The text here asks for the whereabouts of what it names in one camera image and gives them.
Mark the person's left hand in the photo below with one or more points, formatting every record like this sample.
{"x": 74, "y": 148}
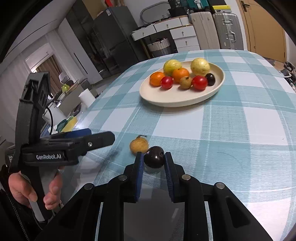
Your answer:
{"x": 23, "y": 192}

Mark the yellow plastic bag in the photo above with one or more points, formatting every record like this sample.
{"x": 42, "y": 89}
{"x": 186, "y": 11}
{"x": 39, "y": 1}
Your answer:
{"x": 70, "y": 124}

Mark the wooden door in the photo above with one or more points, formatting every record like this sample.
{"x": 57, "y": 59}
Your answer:
{"x": 264, "y": 34}

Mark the brown longan fruit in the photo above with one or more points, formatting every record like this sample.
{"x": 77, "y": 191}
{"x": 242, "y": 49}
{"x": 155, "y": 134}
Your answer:
{"x": 185, "y": 82}
{"x": 139, "y": 144}

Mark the cream round plate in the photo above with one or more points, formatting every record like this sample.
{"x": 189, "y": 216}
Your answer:
{"x": 177, "y": 97}

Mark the white paper roll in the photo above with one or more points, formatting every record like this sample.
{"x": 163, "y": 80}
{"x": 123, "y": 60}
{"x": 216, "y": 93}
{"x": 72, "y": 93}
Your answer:
{"x": 87, "y": 97}

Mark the white drawer cabinet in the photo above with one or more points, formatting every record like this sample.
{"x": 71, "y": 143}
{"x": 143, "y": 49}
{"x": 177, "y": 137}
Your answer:
{"x": 181, "y": 30}

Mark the woven laundry basket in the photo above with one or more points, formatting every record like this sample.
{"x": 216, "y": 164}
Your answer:
{"x": 161, "y": 47}

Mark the black refrigerator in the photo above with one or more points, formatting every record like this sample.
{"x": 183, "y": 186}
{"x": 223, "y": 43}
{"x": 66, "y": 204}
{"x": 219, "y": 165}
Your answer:
{"x": 115, "y": 26}

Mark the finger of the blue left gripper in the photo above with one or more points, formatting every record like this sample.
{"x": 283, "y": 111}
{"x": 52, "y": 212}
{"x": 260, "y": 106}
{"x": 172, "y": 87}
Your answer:
{"x": 96, "y": 141}
{"x": 77, "y": 133}

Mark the large yellow guava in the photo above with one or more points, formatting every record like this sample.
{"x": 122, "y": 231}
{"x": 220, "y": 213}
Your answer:
{"x": 200, "y": 66}

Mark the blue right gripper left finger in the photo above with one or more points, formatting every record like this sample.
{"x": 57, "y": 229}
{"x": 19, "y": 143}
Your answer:
{"x": 137, "y": 174}

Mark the beige suitcase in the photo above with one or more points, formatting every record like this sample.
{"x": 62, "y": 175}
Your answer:
{"x": 205, "y": 30}

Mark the dark purple plum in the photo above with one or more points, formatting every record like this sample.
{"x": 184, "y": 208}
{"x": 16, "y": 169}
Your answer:
{"x": 154, "y": 157}
{"x": 211, "y": 79}

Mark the silver grey suitcase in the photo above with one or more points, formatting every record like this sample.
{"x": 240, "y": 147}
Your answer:
{"x": 229, "y": 31}

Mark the red cherry tomato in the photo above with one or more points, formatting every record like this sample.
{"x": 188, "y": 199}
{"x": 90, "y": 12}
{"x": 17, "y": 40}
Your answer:
{"x": 166, "y": 82}
{"x": 199, "y": 82}

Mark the orange mandarin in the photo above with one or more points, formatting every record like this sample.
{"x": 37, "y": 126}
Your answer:
{"x": 179, "y": 73}
{"x": 155, "y": 78}

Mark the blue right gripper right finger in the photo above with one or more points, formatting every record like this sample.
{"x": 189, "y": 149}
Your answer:
{"x": 172, "y": 178}

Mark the teal checked tablecloth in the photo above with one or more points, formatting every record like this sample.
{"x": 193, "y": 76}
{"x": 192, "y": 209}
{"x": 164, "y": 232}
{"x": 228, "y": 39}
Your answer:
{"x": 243, "y": 136}

